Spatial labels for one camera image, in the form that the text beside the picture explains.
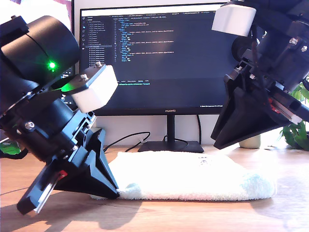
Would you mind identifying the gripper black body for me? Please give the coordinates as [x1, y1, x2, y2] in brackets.
[224, 21, 309, 125]
[0, 94, 105, 218]

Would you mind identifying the white pink tea towel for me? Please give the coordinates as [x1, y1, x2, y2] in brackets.
[90, 150, 277, 202]

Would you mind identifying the amber glass jar, pale base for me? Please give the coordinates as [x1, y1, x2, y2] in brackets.
[239, 134, 262, 149]

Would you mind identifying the green plastic bag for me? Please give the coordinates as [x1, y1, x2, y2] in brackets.
[0, 141, 22, 155]

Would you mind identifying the green leafy potted plant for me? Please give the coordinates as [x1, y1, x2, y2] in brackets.
[281, 76, 309, 150]

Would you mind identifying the black Huawei monitor with stand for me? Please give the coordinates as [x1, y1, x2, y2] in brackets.
[79, 2, 236, 153]

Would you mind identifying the black cable behind monitor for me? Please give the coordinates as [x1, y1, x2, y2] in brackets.
[197, 115, 203, 145]

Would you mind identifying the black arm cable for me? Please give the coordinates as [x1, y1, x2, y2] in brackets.
[0, 147, 29, 160]

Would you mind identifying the black cable over monitor stand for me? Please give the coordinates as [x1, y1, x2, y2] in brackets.
[162, 134, 189, 148]

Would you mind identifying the black cable with white tag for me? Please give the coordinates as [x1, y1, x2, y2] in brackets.
[104, 131, 152, 152]

